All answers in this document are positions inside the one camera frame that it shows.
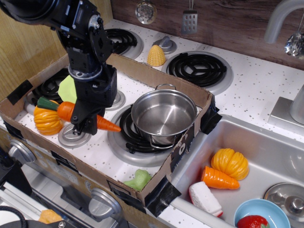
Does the orange toy piece bottom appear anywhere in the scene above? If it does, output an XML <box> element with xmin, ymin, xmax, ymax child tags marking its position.
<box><xmin>38</xmin><ymin>209</ymin><xmax>62</xmax><ymax>224</ymax></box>

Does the light green plastic plate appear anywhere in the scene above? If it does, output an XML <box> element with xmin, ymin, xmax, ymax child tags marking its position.
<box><xmin>58</xmin><ymin>75</ymin><xmax>77</xmax><ymax>104</ymax></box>

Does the yellow toy corn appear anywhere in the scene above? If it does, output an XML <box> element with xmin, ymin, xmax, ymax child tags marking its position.
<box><xmin>147</xmin><ymin>45</ymin><xmax>166</xmax><ymax>67</ymax></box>

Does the black cable bottom left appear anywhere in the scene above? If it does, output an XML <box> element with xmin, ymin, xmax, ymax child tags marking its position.
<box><xmin>0</xmin><ymin>205</ymin><xmax>27</xmax><ymax>228</ymax></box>

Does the orange toy pumpkin in sink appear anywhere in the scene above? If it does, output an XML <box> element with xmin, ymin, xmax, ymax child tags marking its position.
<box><xmin>211</xmin><ymin>148</ymin><xmax>249</xmax><ymax>181</ymax></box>

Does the silver pot lid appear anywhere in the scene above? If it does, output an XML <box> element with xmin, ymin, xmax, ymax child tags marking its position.
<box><xmin>263</xmin><ymin>182</ymin><xmax>304</xmax><ymax>228</ymax></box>

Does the silver stove knob back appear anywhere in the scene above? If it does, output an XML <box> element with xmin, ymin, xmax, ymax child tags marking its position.
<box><xmin>153</xmin><ymin>36</ymin><xmax>177</xmax><ymax>55</ymax></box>

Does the silver oven knob left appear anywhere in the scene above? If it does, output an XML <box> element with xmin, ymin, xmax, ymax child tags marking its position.
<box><xmin>9</xmin><ymin>139</ymin><xmax>36</xmax><ymax>164</ymax></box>

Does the silver sink basin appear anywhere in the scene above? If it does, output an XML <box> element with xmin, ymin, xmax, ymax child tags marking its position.
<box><xmin>171</xmin><ymin>115</ymin><xmax>304</xmax><ymax>228</ymax></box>

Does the black back right burner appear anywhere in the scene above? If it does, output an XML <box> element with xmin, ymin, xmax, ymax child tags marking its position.
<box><xmin>161</xmin><ymin>51</ymin><xmax>233</xmax><ymax>95</ymax></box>

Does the black burner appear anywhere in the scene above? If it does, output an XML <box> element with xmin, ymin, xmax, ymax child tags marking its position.
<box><xmin>161</xmin><ymin>51</ymin><xmax>233</xmax><ymax>95</ymax></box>
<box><xmin>107</xmin><ymin>105</ymin><xmax>172</xmax><ymax>167</ymax></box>
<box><xmin>24</xmin><ymin>68</ymin><xmax>70</xmax><ymax>115</ymax></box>
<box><xmin>105</xmin><ymin>28</ymin><xmax>144</xmax><ymax>59</ymax></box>

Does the orange toy pumpkin in box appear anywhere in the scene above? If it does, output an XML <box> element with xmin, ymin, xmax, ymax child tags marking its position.
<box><xmin>33</xmin><ymin>106</ymin><xmax>64</xmax><ymax>135</ymax></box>

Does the light blue bowl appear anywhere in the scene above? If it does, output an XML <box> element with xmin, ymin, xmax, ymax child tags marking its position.
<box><xmin>234</xmin><ymin>199</ymin><xmax>291</xmax><ymax>228</ymax></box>

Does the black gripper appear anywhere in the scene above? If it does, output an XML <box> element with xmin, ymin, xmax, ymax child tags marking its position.
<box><xmin>68</xmin><ymin>64</ymin><xmax>117</xmax><ymax>135</ymax></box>

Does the silver stove knob middle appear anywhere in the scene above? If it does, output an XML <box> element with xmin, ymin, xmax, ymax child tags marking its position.
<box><xmin>105</xmin><ymin>90</ymin><xmax>126</xmax><ymax>111</ymax></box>

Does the brown cardboard fence box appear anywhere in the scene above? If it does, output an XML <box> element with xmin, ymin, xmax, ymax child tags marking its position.
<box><xmin>0</xmin><ymin>54</ymin><xmax>213</xmax><ymax>216</ymax></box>

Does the stainless steel pot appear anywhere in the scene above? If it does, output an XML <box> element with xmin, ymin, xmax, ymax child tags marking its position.
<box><xmin>131</xmin><ymin>84</ymin><xmax>197</xmax><ymax>149</ymax></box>

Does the orange toy carrot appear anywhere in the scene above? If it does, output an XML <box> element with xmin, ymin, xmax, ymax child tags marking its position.
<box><xmin>37</xmin><ymin>97</ymin><xmax>121</xmax><ymax>132</ymax></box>

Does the white red toy cheese wedge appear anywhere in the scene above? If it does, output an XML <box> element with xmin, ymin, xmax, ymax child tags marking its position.
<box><xmin>188</xmin><ymin>181</ymin><xmax>223</xmax><ymax>217</ymax></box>

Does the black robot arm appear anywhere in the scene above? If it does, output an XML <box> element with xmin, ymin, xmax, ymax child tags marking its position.
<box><xmin>0</xmin><ymin>0</ymin><xmax>117</xmax><ymax>135</ymax></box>

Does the silver oven knob right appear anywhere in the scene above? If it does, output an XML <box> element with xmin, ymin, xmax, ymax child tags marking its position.
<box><xmin>88</xmin><ymin>188</ymin><xmax>122</xmax><ymax>220</ymax></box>

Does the black back left burner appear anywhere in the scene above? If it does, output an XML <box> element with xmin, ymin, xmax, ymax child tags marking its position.
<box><xmin>105</xmin><ymin>28</ymin><xmax>144</xmax><ymax>59</ymax></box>

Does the hanging silver strainer ladle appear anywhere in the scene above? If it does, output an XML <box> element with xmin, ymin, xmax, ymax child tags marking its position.
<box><xmin>135</xmin><ymin>0</ymin><xmax>157</xmax><ymax>25</ymax></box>

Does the silver stove knob front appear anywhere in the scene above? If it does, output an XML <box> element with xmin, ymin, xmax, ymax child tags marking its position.
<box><xmin>58</xmin><ymin>123</ymin><xmax>92</xmax><ymax>149</ymax></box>

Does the black front left burner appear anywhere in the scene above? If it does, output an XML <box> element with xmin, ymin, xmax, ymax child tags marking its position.
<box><xmin>24</xmin><ymin>68</ymin><xmax>70</xmax><ymax>115</ymax></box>

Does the silver toy faucet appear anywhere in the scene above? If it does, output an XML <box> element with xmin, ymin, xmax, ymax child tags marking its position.
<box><xmin>264</xmin><ymin>0</ymin><xmax>304</xmax><ymax>131</ymax></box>

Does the orange carrot half in sink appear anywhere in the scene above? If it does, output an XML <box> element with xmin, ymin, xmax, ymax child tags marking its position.
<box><xmin>200</xmin><ymin>166</ymin><xmax>240</xmax><ymax>190</ymax></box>

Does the green toy vegetable piece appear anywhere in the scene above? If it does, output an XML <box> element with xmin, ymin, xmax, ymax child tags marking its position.
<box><xmin>124</xmin><ymin>169</ymin><xmax>152</xmax><ymax>191</ymax></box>

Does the silver stove knob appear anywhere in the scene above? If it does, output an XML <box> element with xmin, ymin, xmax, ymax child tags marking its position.
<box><xmin>58</xmin><ymin>123</ymin><xmax>92</xmax><ymax>149</ymax></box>
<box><xmin>153</xmin><ymin>36</ymin><xmax>177</xmax><ymax>55</ymax></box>
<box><xmin>105</xmin><ymin>90</ymin><xmax>126</xmax><ymax>111</ymax></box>

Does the red toy strawberry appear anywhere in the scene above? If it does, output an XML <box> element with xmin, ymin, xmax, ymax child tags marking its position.
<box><xmin>237</xmin><ymin>215</ymin><xmax>270</xmax><ymax>228</ymax></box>

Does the black front right burner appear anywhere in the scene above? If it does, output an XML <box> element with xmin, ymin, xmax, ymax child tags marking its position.
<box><xmin>107</xmin><ymin>105</ymin><xmax>172</xmax><ymax>167</ymax></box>

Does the silver oven knob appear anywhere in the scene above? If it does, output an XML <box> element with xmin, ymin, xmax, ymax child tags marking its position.
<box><xmin>88</xmin><ymin>188</ymin><xmax>122</xmax><ymax>220</ymax></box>
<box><xmin>9</xmin><ymin>139</ymin><xmax>36</xmax><ymax>164</ymax></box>

